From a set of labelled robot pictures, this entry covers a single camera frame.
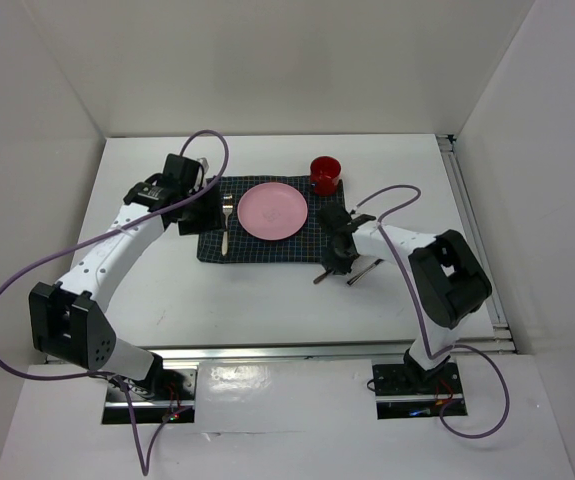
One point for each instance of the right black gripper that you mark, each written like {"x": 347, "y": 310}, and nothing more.
{"x": 328, "y": 260}

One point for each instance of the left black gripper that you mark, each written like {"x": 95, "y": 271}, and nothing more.
{"x": 212, "y": 218}

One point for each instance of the silver fork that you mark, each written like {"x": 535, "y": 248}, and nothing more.
{"x": 227, "y": 210}

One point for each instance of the brown wooden spoon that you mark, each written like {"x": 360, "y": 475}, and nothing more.
{"x": 321, "y": 278}

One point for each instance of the silver table knife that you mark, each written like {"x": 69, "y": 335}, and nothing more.
{"x": 356, "y": 278}

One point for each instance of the dark checkered cloth napkin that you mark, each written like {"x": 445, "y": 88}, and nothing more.
{"x": 305, "y": 246}

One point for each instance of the pink plate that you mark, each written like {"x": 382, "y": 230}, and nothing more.
{"x": 272, "y": 211}

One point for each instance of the red mug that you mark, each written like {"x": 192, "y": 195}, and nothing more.
{"x": 325, "y": 174}

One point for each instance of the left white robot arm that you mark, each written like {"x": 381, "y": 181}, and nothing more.
{"x": 68, "y": 318}

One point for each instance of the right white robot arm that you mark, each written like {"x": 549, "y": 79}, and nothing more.
{"x": 446, "y": 282}

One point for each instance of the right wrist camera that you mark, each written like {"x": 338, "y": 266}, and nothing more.
{"x": 334, "y": 219}

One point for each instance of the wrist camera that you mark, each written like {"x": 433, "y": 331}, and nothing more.
{"x": 184, "y": 174}
{"x": 334, "y": 219}

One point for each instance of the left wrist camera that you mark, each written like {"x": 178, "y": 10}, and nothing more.
{"x": 184, "y": 174}

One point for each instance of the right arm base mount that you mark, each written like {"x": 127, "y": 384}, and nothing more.
{"x": 397, "y": 397}

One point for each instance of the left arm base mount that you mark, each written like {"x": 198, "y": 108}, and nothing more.
{"x": 175, "y": 405}

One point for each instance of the front aluminium rail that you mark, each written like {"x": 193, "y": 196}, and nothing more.
{"x": 285, "y": 352}

